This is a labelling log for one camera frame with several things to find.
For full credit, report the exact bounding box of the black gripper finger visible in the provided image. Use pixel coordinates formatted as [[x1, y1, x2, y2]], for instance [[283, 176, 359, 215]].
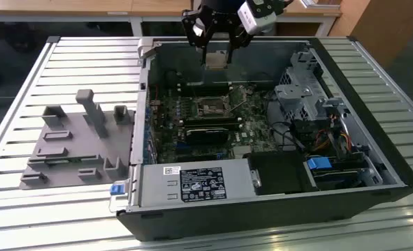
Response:
[[226, 18, 254, 64], [180, 9, 214, 66]]

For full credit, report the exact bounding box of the silver topped CPU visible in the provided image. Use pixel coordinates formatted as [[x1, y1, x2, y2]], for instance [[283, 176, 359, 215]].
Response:
[[206, 51, 228, 71]]

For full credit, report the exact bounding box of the black RAM slot bank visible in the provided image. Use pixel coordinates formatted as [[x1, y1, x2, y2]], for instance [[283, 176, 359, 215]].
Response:
[[183, 117, 240, 129], [178, 81, 234, 96]]

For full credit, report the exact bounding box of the CPU socket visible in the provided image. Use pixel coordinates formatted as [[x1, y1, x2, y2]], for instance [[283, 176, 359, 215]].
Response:
[[194, 95, 234, 118]]

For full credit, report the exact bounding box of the black plastic drive cover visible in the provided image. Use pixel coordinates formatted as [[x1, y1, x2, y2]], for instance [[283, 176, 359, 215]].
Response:
[[243, 151, 318, 196]]

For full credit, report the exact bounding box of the metal disk bay cage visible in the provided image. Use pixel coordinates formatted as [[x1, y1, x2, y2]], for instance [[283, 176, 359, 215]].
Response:
[[274, 51, 345, 122]]

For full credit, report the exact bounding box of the green motherboard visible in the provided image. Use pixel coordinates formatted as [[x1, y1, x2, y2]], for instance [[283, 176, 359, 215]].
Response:
[[145, 83, 280, 164]]

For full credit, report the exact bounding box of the black graphics card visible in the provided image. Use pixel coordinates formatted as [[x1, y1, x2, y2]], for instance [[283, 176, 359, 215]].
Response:
[[184, 127, 230, 146]]

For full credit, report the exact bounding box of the wooden desk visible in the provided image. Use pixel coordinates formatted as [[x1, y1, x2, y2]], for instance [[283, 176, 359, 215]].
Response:
[[0, 0, 343, 37]]

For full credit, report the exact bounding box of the wooden cabinet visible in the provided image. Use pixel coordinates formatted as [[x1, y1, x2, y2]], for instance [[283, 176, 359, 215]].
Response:
[[327, 0, 413, 69]]

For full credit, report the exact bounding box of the silver finned heat sink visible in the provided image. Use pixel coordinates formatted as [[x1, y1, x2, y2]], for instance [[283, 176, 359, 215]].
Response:
[[232, 145, 252, 159]]

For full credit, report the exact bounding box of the grey parts rack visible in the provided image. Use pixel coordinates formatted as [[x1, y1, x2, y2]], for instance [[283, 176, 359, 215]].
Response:
[[19, 89, 136, 191]]

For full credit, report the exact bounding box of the blue disk carrier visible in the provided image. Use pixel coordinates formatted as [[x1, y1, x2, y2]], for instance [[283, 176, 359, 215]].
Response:
[[306, 156, 332, 172]]

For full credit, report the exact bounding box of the silver power supply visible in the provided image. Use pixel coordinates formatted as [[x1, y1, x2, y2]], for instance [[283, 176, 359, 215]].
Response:
[[137, 159, 258, 207]]

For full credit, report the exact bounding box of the green RAM stick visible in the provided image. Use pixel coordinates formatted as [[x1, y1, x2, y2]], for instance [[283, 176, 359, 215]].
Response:
[[44, 156, 99, 164]]

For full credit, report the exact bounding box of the blue case latch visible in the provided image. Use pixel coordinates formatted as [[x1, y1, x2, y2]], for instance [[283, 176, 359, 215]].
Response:
[[109, 182, 127, 196]]

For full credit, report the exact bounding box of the black PC case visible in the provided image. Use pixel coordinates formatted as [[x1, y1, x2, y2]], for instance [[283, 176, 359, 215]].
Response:
[[116, 36, 413, 243]]

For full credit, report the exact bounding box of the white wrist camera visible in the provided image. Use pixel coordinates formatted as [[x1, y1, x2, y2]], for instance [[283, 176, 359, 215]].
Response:
[[236, 0, 279, 35]]

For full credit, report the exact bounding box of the black cable bundle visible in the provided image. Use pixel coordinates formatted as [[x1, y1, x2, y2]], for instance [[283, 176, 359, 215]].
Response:
[[267, 121, 311, 152]]

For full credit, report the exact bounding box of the coloured wire bundle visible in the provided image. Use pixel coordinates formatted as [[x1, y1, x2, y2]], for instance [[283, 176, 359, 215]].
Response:
[[312, 130, 354, 152]]

